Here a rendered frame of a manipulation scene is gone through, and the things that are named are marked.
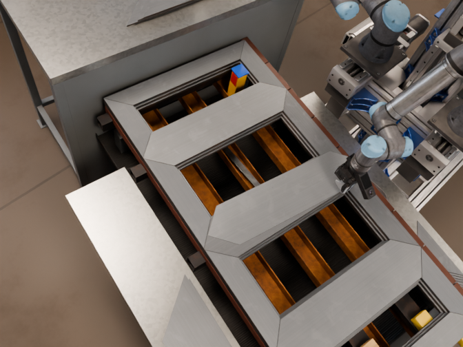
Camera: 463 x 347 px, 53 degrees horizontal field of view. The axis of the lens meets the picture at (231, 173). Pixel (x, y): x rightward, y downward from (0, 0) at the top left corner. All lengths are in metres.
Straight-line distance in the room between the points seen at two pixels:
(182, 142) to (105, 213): 0.42
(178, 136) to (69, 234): 1.02
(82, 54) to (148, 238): 0.76
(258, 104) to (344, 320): 0.96
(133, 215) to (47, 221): 0.94
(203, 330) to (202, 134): 0.78
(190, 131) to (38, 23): 0.73
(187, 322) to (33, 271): 1.16
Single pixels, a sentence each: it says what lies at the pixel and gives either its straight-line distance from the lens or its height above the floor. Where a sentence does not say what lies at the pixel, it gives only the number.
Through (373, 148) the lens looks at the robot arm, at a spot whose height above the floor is 1.22.
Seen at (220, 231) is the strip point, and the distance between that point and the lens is 1.76.
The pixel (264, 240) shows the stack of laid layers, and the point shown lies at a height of 0.84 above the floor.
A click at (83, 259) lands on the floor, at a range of 2.63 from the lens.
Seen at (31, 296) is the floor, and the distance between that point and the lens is 2.63.
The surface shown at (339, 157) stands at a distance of 2.04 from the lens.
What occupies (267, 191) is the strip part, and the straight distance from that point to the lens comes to 1.86.
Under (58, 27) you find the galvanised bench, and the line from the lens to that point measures 2.05.
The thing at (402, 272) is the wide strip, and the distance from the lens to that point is 1.93.
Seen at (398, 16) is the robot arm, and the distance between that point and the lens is 2.07.
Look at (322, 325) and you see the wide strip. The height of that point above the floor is 0.85.
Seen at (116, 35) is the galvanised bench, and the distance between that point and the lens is 2.00.
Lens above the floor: 2.48
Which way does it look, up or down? 61 degrees down
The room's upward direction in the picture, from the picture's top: 18 degrees clockwise
